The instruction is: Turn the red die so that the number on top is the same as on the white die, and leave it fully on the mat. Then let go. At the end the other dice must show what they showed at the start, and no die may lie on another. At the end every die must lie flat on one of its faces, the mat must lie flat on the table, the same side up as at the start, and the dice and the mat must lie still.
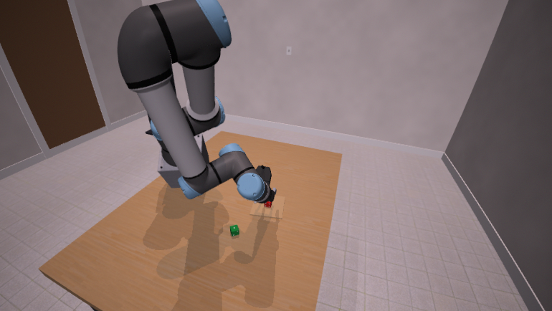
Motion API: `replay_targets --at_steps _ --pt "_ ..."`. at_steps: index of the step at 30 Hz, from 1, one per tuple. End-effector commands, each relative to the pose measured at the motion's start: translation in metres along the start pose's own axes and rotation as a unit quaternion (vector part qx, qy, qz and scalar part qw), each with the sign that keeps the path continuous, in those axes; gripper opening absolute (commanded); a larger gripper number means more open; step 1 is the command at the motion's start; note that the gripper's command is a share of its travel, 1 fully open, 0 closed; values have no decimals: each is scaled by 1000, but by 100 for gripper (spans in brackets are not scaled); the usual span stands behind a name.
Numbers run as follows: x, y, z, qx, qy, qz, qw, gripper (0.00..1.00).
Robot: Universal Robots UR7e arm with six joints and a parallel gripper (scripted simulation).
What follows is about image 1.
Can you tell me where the green die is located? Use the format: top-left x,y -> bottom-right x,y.
230,224 -> 239,236

